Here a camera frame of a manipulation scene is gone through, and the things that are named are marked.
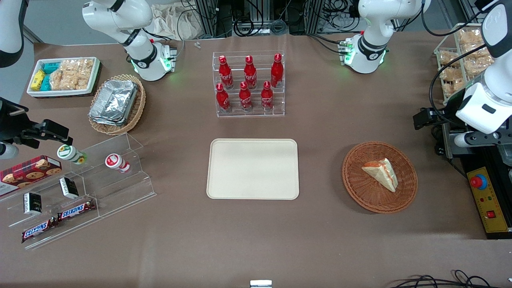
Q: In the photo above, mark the small black box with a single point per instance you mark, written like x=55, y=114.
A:
x=32, y=203
x=68, y=188

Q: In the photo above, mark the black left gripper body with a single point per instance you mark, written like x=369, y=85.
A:
x=451, y=104

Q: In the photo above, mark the green lidded yoghurt bottle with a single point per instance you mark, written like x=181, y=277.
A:
x=70, y=154

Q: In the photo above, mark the clear bag of fried snacks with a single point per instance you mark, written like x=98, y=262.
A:
x=451, y=74
x=448, y=56
x=472, y=36
x=476, y=62
x=452, y=88

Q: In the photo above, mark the red lidded yoghurt bottle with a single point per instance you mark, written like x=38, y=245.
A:
x=116, y=162

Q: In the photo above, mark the oval light wicker basket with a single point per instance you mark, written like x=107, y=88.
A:
x=138, y=108

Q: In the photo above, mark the beige plastic tray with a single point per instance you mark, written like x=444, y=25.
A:
x=252, y=170

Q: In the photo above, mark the Snickers chocolate bar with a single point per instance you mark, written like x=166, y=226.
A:
x=76, y=210
x=38, y=230

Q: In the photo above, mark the red cola bottle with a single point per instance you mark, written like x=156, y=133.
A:
x=245, y=98
x=226, y=74
x=276, y=72
x=222, y=99
x=266, y=98
x=250, y=74

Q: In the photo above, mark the white crumpled cloth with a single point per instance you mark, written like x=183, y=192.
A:
x=172, y=22

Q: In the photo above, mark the triangle sandwich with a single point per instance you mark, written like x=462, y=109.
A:
x=383, y=174

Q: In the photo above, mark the clear acrylic stepped stand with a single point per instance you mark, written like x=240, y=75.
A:
x=120, y=188

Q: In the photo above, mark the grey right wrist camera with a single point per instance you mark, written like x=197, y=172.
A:
x=7, y=151

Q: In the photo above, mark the white rectangular snack tray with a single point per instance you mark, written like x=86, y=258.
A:
x=64, y=92

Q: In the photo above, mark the aluminium foil tray stack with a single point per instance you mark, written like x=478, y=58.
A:
x=114, y=102

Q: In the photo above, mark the black appliance housing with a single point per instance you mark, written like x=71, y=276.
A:
x=466, y=162

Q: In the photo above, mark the round brown wicker basket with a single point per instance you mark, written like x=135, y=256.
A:
x=366, y=192

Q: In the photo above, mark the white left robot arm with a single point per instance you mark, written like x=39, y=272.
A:
x=372, y=24

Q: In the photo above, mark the clear bag of rice crackers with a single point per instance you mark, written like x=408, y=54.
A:
x=72, y=74

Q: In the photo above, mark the yellow snack pack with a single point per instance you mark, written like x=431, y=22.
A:
x=38, y=80

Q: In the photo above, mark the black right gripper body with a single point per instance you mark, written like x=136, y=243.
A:
x=12, y=124

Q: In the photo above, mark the yellow emergency stop box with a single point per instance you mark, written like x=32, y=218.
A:
x=490, y=200

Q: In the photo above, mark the teal snack pack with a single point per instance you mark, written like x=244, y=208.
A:
x=51, y=67
x=45, y=83

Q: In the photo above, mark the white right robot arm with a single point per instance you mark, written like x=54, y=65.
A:
x=120, y=16

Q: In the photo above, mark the clear acrylic bottle rack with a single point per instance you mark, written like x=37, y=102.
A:
x=276, y=108

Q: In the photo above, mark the red tartan cookie box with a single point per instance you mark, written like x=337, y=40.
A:
x=28, y=174

